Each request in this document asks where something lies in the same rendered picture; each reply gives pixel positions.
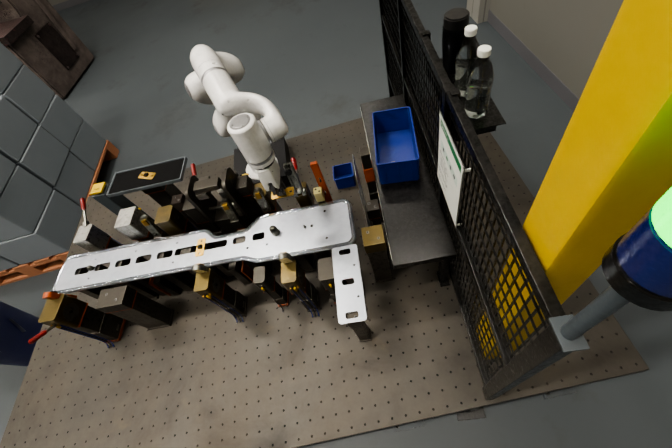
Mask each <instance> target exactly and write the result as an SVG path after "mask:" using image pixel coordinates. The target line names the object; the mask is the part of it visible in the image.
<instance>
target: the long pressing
mask: <svg viewBox="0 0 672 448"><path fill-rule="evenodd" d="M324 210H326V211H325V212H324ZM311 224H312V225H313V227H310V226H311ZM272 225H274V226H276V227H277V228H278V230H279V235H277V236H273V235H272V234H271V232H270V230H269V228H270V226H272ZM303 225H305V226H306V228H303ZM259 233H264V238H263V239H259V240H253V236H254V235H255V234H259ZM239 237H245V242H243V243H238V244H233V241H234V239H235V238H239ZM326 237H328V239H326ZM203 238H206V243H205V245H206V244H208V243H213V242H219V241H224V240H227V244H226V246H223V247H217V248H212V249H207V250H204V255H203V256H198V257H195V253H196V252H192V253H187V254H181V255H175V253H176V250H178V249H183V248H188V247H193V246H197V241H198V239H203ZM355 240H356V233H355V226H354V219H353V212H352V206H351V203H350V202H349V201H348V200H347V199H338V200H333V201H329V202H324V203H319V204H314V205H309V206H304V207H299V208H294V209H289V210H284V211H279V212H274V213H270V214H265V215H261V216H259V217H257V218H256V219H255V220H254V221H253V222H252V224H251V225H250V226H249V227H248V228H246V229H245V230H243V231H238V232H233V233H228V234H223V235H215V234H213V233H212V232H211V231H210V230H208V229H201V230H196V231H191V232H186V233H181V234H176V235H171V236H166V237H161V238H156V239H151V240H147V241H142V242H137V243H132V244H127V245H122V246H117V247H112V248H107V249H102V250H97V251H92V252H87V253H82V254H77V255H72V256H70V257H68V258H67V259H66V260H65V262H64V264H63V266H62V268H61V271H60V273H59V275H58V278H57V280H56V282H55V285H54V287H53V291H57V292H58V293H64V294H67V293H72V292H78V291H83V290H88V289H94V288H99V287H104V286H110V285H115V284H120V283H126V282H131V281H136V280H142V279H147V278H152V277H158V276H163V275H168V274H174V273H179V272H184V271H190V270H192V267H193V265H195V264H198V263H201V264H204V266H207V267H211V266H216V265H222V264H227V263H232V262H238V261H249V262H253V263H263V262H269V261H274V260H278V254H279V253H280V252H285V251H286V252H287V253H289V254H290V255H291V256H293V257H296V256H301V255H306V254H312V253H317V252H323V251H328V250H332V249H333V248H336V247H342V246H347V245H352V244H353V243H354V242H355ZM177 242H178V243H177ZM266 244H268V245H266ZM247 247H249V248H248V249H247ZM136 250H137V251H136ZM135 251H136V252H135ZM168 251H173V253H172V256H170V257H166V258H161V259H157V257H158V254H159V253H163V252H168ZM147 255H152V256H151V259H150V260H149V261H145V262H140V263H136V261H137V258H138V257H142V256H147ZM95 259H96V260H95ZM127 259H131V261H130V264H129V265H125V266H120V267H116V264H117V262H118V261H122V260H127ZM172 262H174V263H172ZM107 263H110V266H109V268H108V269H104V270H99V271H95V270H96V267H97V266H98V265H102V264H107ZM88 265H91V266H93V267H95V269H94V270H93V271H90V270H89V272H88V273H84V274H78V275H75V274H76V271H77V270H78V269H81V268H86V267H87V266H88ZM88 278H89V279H88Z"/></svg>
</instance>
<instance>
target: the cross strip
mask: <svg viewBox="0 0 672 448"><path fill-rule="evenodd" d="M344 249H350V251H351V252H350V253H349V254H345V255H339V251H340V250H344ZM332 260H333V271H334V282H335V293H336V304H337V315H338V323H339V324H347V323H353V322H360V321H365V320H366V319H367V310H366V303H365V296H364V289H363V282H362V275H361V268H360V261H359V254H358V248H357V245H355V244H352V245H347V246H342V247H336V248H333V249H332ZM353 264H355V266H353ZM349 278H354V283H353V284H348V285H343V284H342V280H344V279H349ZM358 295H359V297H357V296H358ZM354 311H358V314H359V316H358V317H357V318H351V319H346V313H347V312H354Z"/></svg>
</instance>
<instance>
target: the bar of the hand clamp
mask: <svg viewBox="0 0 672 448"><path fill-rule="evenodd" d="M283 168H284V170H285V175H287V177H288V179H289V181H290V184H291V186H292V187H294V192H295V195H296V197H298V193H297V189H296V188H300V190H301V192H302V195H303V196H305V195H304V193H303V187H302V185H301V182H300V180H299V177H298V175H297V173H296V170H295V168H294V165H293V163H292V162H288V163H285V164H283Z"/></svg>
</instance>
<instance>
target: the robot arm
mask: <svg viewBox="0 0 672 448"><path fill-rule="evenodd" d="M190 61H191V65H192V67H193V69H194V72H192V73H190V74H189V75H188V76H187V77H186V79H185V85H184V86H185V89H186V91H187V93H188V95H189V96H190V97H191V98H192V99H193V100H195V101H197V102H199V103H202V104H208V105H214V106H215V108H216V110H215V112H214V115H213V126H214V129H215V130H216V132H217V133H218V135H220V136H222V137H230V136H231V137H232V138H233V140H234V141H235V143H236V144H237V146H238V148H239V149H240V151H241V153H242V155H243V156H244V158H245V159H246V161H247V163H248V164H247V167H246V173H249V177H250V178H251V179H253V180H260V181H261V183H262V185H263V187H264V188H265V190H266V191H269V187H270V188H271V191H272V193H273V195H277V196H283V195H286V192H285V189H286V186H285V184H284V183H283V181H282V178H281V176H280V167H279V164H278V160H277V158H276V157H275V153H274V150H273V149H272V147H271V146H270V145H271V144H272V143H274V142H276V141H277V140H279V139H281V138H283V137H284V136H285V135H286V134H287V133H288V125H287V123H286V121H285V119H284V118H283V116H282V115H281V113H280V112H279V110H278V109H277V108H276V106H275V105H274V104H273V103H272V102H271V101H270V100H268V99H267V98H265V97H263V96H261V95H259V94H255V93H249V92H239V90H238V88H237V87H236V85H235V84H236V83H238V82H239V81H241V80H242V78H243V77H244V74H245V69H244V66H243V64H242V62H241V61H240V60H239V59H238V58H237V57H236V56H234V55H232V54H229V53H226V52H215V51H214V50H213V49H212V48H210V47H209V46H207V45H203V44H199V45H196V46H194V47H193V49H192V50H191V53H190ZM261 115H263V116H265V117H263V118H262V119H261Z"/></svg>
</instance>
